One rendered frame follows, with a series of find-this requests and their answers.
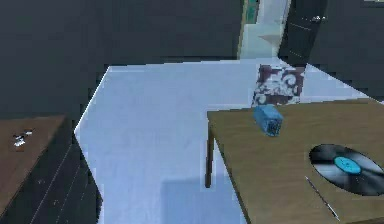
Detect black phonograph record blue label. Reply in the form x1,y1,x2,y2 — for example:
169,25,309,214
308,143,384,197

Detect light brown wooden table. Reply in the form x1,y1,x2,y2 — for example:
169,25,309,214
204,98,384,224

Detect thin grey pencil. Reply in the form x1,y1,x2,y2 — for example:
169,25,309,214
304,175,341,222

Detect small blue box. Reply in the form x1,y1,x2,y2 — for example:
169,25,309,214
252,104,284,137

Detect small silver keys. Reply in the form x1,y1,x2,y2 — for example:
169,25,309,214
12,130,34,148

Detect dark room door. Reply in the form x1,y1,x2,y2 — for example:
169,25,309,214
278,0,329,67

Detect dark brown chest of drawers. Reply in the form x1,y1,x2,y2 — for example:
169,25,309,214
0,114,103,224

